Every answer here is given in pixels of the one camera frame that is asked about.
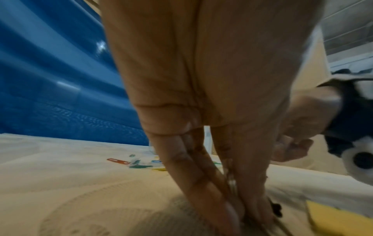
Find person's left hand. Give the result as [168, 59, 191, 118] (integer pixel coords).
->
[98, 0, 325, 236]

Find person's right hand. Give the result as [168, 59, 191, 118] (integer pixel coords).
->
[272, 86, 344, 163]

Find black binder clip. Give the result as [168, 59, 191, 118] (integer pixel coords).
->
[269, 198, 284, 218]

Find yellow sticky note pad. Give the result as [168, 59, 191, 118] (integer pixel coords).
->
[305, 200, 373, 236]

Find scattered coloured paper clips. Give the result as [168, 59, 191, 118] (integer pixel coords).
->
[106, 153, 223, 172]

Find blue plastic sheet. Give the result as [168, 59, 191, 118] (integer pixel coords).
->
[0, 0, 150, 147]

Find white quilted mattress cover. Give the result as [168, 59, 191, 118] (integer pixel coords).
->
[0, 132, 373, 236]

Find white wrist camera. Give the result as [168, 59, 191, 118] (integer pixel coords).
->
[340, 138, 373, 184]

